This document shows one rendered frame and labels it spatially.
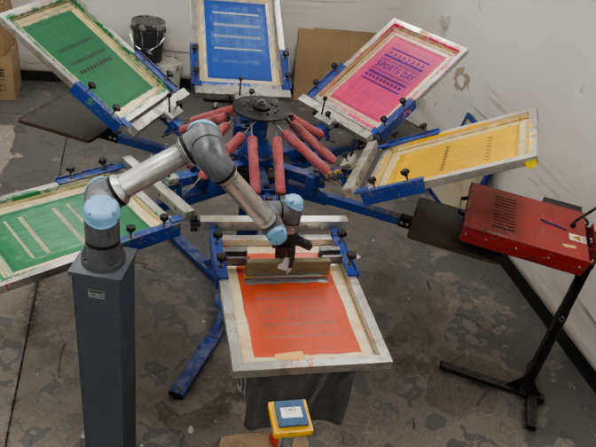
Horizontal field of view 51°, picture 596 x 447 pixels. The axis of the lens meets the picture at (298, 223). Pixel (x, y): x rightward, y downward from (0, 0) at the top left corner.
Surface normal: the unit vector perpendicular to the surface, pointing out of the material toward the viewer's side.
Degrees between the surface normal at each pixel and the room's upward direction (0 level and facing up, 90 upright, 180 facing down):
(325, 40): 77
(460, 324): 0
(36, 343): 0
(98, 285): 90
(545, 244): 0
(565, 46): 90
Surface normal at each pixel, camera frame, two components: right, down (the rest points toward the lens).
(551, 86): -0.97, 0.00
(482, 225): 0.14, -0.82
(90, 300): -0.09, 0.55
